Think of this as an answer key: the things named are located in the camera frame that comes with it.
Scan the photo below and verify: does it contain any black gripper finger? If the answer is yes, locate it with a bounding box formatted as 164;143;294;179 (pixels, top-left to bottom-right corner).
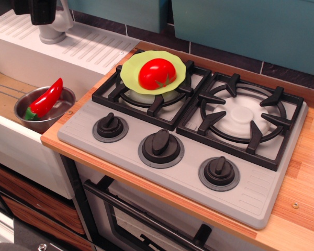
10;0;30;15
30;0;57;25

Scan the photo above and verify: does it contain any red toy chili pepper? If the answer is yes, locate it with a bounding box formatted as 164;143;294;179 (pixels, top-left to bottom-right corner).
25;78;63;121

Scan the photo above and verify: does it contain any red toy tomato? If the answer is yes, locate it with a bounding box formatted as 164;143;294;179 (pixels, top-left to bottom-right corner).
138;58;177;90

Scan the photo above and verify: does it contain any white toy sink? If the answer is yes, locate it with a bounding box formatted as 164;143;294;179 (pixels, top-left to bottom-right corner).
0;10;138;199

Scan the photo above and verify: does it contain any small steel pot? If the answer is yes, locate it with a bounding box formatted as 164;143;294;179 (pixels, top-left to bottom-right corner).
0;85;75;134

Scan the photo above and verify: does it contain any light green plastic plate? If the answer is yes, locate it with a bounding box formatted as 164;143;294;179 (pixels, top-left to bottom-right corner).
120;50;186;95

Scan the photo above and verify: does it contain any grey toy faucet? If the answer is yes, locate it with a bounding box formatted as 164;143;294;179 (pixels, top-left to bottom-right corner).
39;0;74;44

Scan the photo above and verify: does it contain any black left stove knob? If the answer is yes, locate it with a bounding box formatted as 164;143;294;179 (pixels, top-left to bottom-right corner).
92;112;129;143

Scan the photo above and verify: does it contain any black stove knob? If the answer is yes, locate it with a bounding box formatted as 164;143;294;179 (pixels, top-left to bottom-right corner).
92;112;129;143
138;129;185;169
198;156;240;192

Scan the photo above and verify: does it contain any black left burner grate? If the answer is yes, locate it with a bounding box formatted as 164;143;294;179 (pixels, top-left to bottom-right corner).
92;60;212;131

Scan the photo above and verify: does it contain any black burner grate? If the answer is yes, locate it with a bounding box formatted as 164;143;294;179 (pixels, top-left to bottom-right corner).
92;60;212;131
176;73;308;171

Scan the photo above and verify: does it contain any black middle stove knob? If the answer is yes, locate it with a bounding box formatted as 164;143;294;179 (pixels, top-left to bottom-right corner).
138;129;185;169

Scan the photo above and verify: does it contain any wooden drawer front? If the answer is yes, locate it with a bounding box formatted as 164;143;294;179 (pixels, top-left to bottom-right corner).
0;164;93;250

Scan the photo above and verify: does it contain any toy oven door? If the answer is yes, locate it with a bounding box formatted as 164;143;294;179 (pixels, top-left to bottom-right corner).
83;175;255;250

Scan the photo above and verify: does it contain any black right burner grate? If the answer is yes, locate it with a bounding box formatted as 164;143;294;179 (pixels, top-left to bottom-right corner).
176;73;308;171

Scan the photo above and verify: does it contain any black right stove knob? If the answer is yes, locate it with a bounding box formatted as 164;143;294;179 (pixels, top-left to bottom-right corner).
198;156;240;192

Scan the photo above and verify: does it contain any grey toy stove top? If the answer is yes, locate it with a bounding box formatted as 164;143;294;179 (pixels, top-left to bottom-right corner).
57;49;309;231

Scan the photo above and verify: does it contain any black oven door handle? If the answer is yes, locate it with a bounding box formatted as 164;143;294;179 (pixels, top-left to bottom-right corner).
83;180;211;250

